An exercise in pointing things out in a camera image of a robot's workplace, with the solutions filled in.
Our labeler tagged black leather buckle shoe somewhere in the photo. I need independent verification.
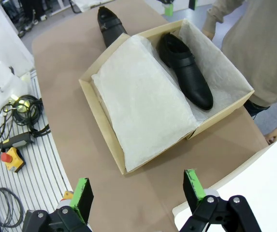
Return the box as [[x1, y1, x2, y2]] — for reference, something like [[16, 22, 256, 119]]
[[157, 33, 214, 111], [97, 6, 129, 48]]

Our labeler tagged black cable bundle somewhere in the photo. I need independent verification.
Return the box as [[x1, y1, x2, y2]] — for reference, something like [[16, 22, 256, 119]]
[[0, 94, 51, 138]]

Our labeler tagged white tissue wrapping paper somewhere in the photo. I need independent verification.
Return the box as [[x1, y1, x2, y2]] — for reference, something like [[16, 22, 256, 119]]
[[91, 18, 254, 173]]

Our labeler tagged person's right forearm beige sleeve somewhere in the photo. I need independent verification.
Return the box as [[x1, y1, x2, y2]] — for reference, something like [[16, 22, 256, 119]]
[[202, 0, 228, 34]]

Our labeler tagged yellow emergency stop button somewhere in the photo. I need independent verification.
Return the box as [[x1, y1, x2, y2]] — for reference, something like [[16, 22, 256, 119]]
[[62, 190, 75, 200], [0, 146, 26, 174]]

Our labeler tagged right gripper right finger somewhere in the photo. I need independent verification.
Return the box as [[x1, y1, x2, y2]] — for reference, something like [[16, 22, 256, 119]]
[[180, 168, 262, 232]]

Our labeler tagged person's left hand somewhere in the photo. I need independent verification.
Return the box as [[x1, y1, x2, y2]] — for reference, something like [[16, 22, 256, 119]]
[[263, 128, 277, 145]]

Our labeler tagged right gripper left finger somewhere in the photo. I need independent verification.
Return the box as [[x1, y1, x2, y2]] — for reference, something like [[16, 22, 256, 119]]
[[22, 178, 95, 232]]

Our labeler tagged grey cable coil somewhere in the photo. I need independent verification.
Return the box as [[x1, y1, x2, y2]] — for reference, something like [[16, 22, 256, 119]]
[[0, 186, 25, 229]]

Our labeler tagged large white storage box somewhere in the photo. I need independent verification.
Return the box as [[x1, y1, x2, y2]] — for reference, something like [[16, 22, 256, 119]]
[[172, 135, 277, 232]]

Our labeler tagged person in beige sweater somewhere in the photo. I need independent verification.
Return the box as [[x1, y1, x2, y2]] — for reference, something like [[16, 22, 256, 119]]
[[202, 0, 277, 116]]

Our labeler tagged brown cardboard shoe box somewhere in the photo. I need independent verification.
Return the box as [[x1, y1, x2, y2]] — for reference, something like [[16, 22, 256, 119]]
[[78, 18, 255, 175]]

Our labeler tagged grey enabling device handle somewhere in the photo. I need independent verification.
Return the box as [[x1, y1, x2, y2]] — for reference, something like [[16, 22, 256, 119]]
[[0, 132, 35, 152]]

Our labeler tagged white slotted mounting table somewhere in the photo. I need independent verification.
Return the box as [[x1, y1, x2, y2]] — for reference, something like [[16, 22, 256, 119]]
[[0, 70, 75, 232]]

